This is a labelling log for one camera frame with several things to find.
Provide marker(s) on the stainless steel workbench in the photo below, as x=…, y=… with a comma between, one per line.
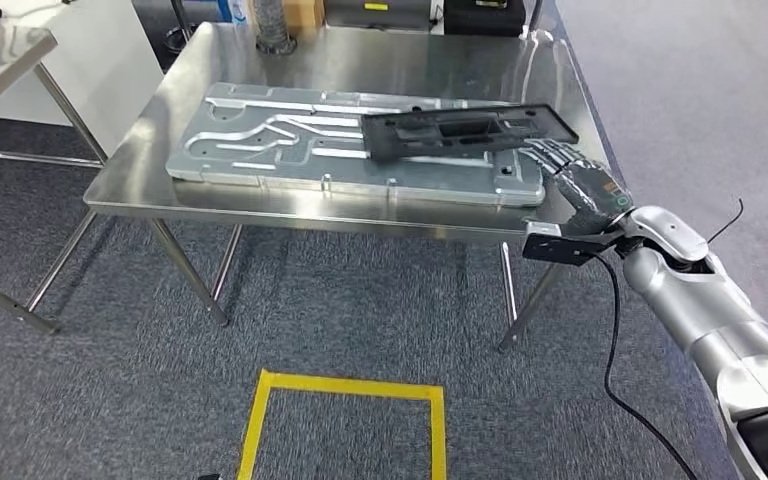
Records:
x=357, y=60

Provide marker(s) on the black plastic frame part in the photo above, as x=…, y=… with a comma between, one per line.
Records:
x=390, y=142

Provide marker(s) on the aluminium fixture plate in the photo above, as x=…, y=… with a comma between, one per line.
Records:
x=424, y=179

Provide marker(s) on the black equipment case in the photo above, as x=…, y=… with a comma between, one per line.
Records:
x=390, y=20
x=483, y=23

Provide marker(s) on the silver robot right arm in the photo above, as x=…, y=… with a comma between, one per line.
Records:
x=702, y=298

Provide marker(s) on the yellow floor tape square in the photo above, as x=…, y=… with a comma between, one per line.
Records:
x=357, y=385

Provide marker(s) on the stainless steel side table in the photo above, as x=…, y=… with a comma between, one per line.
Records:
x=0, y=60

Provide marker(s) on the white cabinet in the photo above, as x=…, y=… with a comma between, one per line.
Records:
x=106, y=66

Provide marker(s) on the cardboard box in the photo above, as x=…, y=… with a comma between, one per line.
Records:
x=308, y=13

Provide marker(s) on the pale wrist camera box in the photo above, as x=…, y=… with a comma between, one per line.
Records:
x=556, y=248

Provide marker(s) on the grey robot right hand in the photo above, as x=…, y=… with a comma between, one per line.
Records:
x=596, y=195

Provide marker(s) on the blue and white carton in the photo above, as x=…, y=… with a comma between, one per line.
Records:
x=235, y=10

